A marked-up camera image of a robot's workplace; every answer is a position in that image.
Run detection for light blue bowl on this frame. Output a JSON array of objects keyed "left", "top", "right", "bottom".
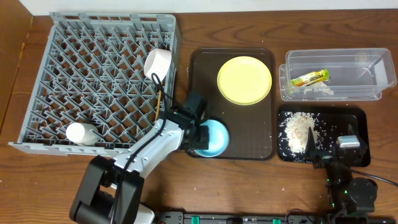
[{"left": 195, "top": 119, "right": 229, "bottom": 157}]

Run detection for wooden chopstick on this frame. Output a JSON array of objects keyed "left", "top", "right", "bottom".
[{"left": 155, "top": 90, "right": 162, "bottom": 121}]

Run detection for green snack wrapper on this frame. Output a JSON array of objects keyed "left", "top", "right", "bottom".
[{"left": 291, "top": 69, "right": 330, "bottom": 86}]

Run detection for yellow round plate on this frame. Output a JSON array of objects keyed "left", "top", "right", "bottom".
[{"left": 217, "top": 56, "right": 272, "bottom": 106}]

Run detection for white cup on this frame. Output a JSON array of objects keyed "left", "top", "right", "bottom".
[{"left": 66, "top": 123, "right": 99, "bottom": 146}]

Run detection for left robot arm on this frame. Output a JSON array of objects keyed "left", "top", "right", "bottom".
[{"left": 69, "top": 92, "right": 209, "bottom": 224}]

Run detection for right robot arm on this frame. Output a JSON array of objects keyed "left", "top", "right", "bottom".
[{"left": 305, "top": 125, "right": 378, "bottom": 224}]

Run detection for black waste tray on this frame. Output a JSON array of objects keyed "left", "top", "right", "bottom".
[{"left": 277, "top": 105, "right": 371, "bottom": 167}]

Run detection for spilled rice food waste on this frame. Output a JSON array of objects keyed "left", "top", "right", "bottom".
[{"left": 279, "top": 112, "right": 325, "bottom": 158}]

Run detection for clear plastic bin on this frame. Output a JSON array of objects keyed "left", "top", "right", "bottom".
[{"left": 279, "top": 48, "right": 397, "bottom": 101}]

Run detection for dark brown serving tray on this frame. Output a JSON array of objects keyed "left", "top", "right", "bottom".
[{"left": 188, "top": 48, "right": 276, "bottom": 161}]

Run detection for grey plastic dish rack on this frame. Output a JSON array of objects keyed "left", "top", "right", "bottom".
[{"left": 13, "top": 12, "right": 181, "bottom": 157}]

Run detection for black equipment rail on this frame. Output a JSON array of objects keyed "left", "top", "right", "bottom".
[{"left": 154, "top": 208, "right": 396, "bottom": 224}]

